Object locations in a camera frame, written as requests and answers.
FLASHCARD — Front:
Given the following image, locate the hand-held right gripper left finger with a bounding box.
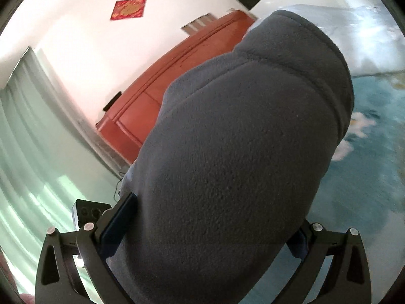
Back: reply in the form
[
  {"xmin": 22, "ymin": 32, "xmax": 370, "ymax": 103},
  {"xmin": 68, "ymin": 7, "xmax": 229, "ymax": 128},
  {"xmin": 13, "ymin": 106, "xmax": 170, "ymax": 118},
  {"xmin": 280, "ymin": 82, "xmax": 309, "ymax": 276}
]
[{"xmin": 34, "ymin": 193, "xmax": 138, "ymax": 304}]

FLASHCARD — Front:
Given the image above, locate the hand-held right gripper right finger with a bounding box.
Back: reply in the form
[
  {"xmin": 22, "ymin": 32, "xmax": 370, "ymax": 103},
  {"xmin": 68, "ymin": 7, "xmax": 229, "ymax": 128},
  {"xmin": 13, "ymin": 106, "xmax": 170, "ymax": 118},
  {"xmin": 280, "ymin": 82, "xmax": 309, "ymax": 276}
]
[{"xmin": 275, "ymin": 217, "xmax": 373, "ymax": 304}]

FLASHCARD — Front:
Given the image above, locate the pale green curtain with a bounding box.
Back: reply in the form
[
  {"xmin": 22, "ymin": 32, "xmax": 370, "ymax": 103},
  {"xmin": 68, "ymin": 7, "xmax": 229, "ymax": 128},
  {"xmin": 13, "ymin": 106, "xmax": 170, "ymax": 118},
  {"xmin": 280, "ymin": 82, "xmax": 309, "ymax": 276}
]
[{"xmin": 0, "ymin": 46, "xmax": 129, "ymax": 296}]

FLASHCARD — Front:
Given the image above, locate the small black box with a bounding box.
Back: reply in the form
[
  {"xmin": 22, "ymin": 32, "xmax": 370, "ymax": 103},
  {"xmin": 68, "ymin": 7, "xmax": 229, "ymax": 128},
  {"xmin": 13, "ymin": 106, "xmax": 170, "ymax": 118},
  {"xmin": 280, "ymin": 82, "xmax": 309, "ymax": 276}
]
[{"xmin": 104, "ymin": 91, "xmax": 123, "ymax": 112}]

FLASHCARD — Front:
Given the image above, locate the brown wooden headboard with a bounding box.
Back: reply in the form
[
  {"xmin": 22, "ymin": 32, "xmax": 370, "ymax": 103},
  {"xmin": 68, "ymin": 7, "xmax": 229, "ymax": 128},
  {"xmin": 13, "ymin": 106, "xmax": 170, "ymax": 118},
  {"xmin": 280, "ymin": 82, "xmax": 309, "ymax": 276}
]
[{"xmin": 96, "ymin": 9, "xmax": 257, "ymax": 166}]

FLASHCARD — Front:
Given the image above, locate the light blue daisy quilt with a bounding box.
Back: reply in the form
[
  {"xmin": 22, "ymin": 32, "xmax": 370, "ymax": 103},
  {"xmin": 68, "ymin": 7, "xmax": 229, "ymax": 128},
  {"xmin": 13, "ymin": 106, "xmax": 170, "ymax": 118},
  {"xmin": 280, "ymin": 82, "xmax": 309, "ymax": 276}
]
[{"xmin": 244, "ymin": 3, "xmax": 405, "ymax": 77}]

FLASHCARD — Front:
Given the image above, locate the thin dark cable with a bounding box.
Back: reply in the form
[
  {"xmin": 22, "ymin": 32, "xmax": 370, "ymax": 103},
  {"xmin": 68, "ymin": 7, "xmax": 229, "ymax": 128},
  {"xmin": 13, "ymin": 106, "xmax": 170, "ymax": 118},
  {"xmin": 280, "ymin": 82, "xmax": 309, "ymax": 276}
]
[{"xmin": 113, "ymin": 170, "xmax": 128, "ymax": 197}]

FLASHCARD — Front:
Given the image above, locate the red wall decoration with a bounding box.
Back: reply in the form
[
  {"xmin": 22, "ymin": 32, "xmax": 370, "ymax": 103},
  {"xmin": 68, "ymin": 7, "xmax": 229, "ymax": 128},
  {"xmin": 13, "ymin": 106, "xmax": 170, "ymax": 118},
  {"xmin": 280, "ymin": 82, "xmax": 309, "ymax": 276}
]
[{"xmin": 110, "ymin": 0, "xmax": 148, "ymax": 20}]

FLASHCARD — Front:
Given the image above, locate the grey wall panel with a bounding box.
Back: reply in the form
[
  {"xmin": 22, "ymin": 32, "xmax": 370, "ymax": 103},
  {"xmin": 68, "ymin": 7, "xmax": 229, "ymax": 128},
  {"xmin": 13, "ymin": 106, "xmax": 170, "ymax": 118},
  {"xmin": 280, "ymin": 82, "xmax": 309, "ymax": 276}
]
[{"xmin": 181, "ymin": 13, "xmax": 211, "ymax": 35}]

